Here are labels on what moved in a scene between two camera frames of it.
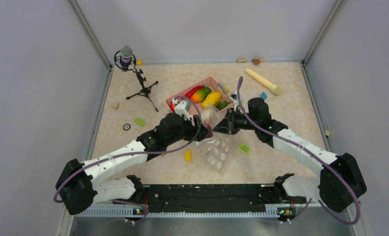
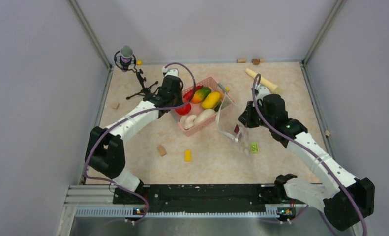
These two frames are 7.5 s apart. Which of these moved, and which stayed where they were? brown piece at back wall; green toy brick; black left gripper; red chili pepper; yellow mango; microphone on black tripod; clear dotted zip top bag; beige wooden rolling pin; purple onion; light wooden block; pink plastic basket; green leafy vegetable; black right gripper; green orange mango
Moved: clear dotted zip top bag; green toy brick; black right gripper; black left gripper; purple onion
Stayed: green leafy vegetable; beige wooden rolling pin; light wooden block; pink plastic basket; brown piece at back wall; red chili pepper; yellow mango; microphone on black tripod; green orange mango
